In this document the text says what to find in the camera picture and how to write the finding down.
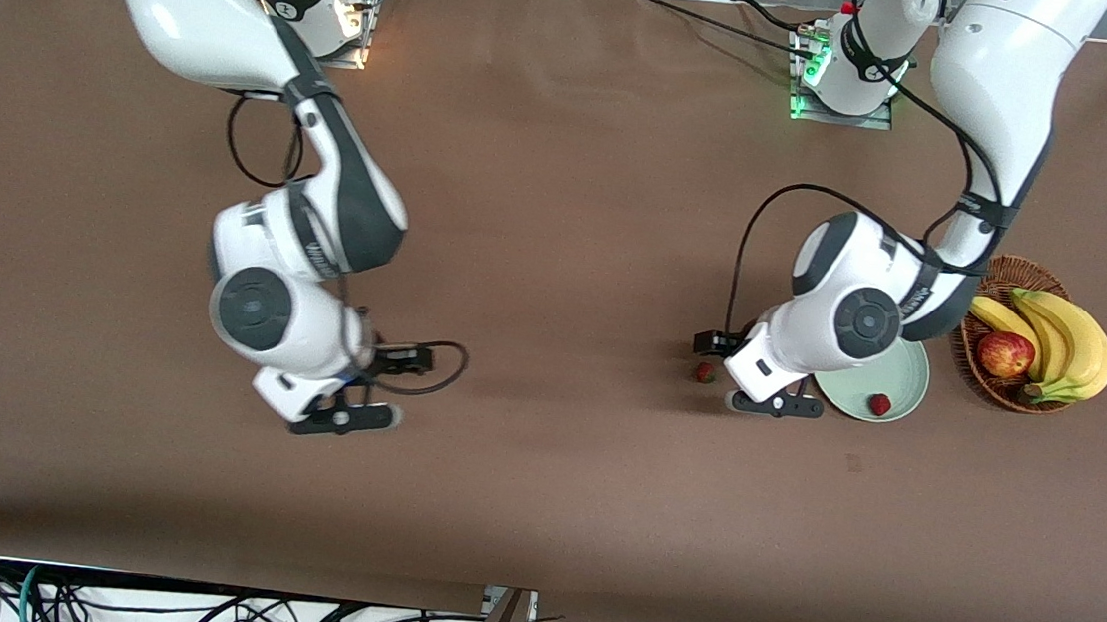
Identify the light green round plate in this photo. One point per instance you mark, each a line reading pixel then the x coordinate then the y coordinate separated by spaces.
pixel 903 382

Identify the brown table cover mat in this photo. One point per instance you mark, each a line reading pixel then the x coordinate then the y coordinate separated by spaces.
pixel 563 202

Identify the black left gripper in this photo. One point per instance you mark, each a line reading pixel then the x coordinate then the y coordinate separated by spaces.
pixel 714 344

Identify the silver metal bracket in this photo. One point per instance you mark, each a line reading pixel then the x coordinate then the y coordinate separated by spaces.
pixel 490 601

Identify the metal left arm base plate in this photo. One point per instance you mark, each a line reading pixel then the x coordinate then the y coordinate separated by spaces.
pixel 841 120

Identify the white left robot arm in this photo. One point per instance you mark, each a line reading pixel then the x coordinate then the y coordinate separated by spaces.
pixel 995 69

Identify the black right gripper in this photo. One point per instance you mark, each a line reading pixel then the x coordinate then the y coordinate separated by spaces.
pixel 392 358

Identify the brown wicker basket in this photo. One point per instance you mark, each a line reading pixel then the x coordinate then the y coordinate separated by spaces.
pixel 1012 396

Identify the yellow banana bunch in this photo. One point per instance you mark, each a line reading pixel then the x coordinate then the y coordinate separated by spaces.
pixel 1077 342

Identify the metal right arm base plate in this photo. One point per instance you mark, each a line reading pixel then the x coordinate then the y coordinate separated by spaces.
pixel 350 58

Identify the red strawberry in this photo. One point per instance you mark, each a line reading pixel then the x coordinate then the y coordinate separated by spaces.
pixel 704 372
pixel 880 405

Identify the red yellow apple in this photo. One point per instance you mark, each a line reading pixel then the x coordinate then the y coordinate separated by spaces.
pixel 1004 356

